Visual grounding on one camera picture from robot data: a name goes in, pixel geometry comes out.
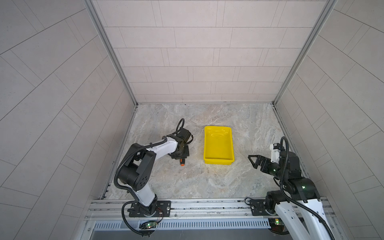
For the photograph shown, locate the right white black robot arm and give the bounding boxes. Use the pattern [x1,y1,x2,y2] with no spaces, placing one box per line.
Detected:
[246,149,335,240]

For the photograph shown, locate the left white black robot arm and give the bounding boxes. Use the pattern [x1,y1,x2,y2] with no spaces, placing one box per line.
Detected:
[113,128,193,216]

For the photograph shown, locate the yellow plastic bin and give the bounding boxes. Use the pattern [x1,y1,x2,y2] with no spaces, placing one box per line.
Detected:
[203,126,235,165]

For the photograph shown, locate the right green circuit board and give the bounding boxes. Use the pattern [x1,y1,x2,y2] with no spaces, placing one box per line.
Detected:
[268,218,289,236]

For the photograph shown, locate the green circuit board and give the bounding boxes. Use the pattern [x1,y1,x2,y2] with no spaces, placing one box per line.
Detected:
[268,218,289,236]
[139,221,158,230]

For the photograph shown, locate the left green circuit board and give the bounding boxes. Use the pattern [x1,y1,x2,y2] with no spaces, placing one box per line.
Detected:
[139,221,158,230]

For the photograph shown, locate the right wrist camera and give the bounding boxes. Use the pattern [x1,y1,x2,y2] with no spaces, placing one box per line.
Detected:
[270,143,285,164]

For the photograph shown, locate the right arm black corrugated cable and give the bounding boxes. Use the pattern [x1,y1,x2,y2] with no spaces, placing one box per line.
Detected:
[272,136,335,240]

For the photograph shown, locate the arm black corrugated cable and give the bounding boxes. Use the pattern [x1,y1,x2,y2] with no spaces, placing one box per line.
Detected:
[272,136,335,240]
[113,118,187,193]

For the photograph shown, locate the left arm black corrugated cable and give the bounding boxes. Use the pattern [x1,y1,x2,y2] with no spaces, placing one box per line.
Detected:
[113,118,187,193]

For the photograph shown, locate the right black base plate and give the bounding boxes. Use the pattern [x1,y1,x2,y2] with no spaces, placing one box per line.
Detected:
[248,199,277,217]

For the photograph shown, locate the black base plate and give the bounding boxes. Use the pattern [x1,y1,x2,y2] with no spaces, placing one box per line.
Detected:
[248,199,277,217]
[127,201,171,218]

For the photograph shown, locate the aluminium mounting rail frame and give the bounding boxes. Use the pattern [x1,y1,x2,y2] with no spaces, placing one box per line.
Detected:
[74,198,347,240]

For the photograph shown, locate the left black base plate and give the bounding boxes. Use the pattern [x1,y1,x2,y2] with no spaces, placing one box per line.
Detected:
[127,201,171,218]

